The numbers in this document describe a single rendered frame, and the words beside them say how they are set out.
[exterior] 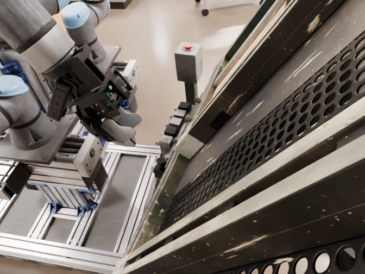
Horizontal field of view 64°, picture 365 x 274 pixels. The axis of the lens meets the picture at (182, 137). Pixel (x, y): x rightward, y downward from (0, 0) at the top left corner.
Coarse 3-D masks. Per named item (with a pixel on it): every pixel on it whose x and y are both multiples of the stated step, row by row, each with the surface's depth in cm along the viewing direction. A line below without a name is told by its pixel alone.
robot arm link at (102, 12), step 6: (84, 0) 124; (90, 0) 124; (96, 0) 125; (102, 0) 127; (108, 0) 135; (96, 6) 127; (102, 6) 129; (108, 6) 135; (96, 12) 127; (102, 12) 130; (108, 12) 136; (102, 18) 132
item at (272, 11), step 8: (280, 0) 100; (288, 0) 99; (272, 8) 103; (264, 16) 109; (272, 16) 105; (264, 24) 108; (256, 32) 111; (248, 40) 114; (240, 48) 120; (240, 56) 120; (232, 64) 125; (224, 72) 129; (216, 80) 134
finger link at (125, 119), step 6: (120, 108) 55; (126, 114) 56; (132, 114) 56; (138, 114) 55; (114, 120) 56; (120, 120) 57; (126, 120) 57; (132, 120) 57; (138, 120) 56; (126, 126) 58; (132, 126) 58; (132, 138) 59
